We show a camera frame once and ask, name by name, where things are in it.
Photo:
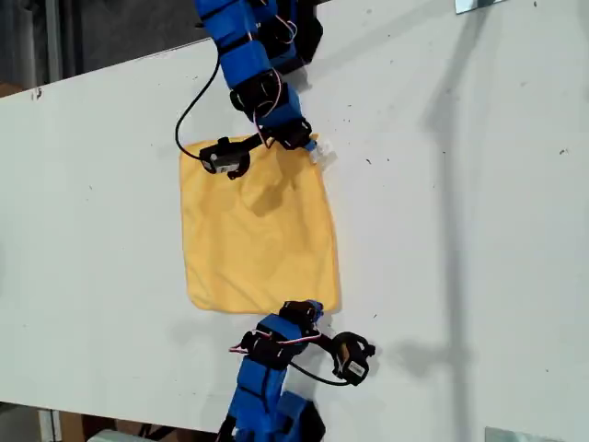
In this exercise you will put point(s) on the yellow square towel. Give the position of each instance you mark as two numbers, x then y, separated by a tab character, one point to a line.
257	239

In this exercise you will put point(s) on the white container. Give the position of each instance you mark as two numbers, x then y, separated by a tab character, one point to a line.
112	437

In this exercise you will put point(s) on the white table leg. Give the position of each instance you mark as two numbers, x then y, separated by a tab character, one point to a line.
48	428

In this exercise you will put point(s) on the brown cardboard piece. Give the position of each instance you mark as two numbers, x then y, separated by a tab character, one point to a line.
9	89

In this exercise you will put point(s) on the black camera stalk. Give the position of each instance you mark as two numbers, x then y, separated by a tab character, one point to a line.
349	338
250	140

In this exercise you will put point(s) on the black camera box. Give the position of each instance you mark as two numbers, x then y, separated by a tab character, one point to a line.
221	159
353	368

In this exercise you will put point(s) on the grey metal post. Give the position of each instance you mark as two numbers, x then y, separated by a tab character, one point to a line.
53	41

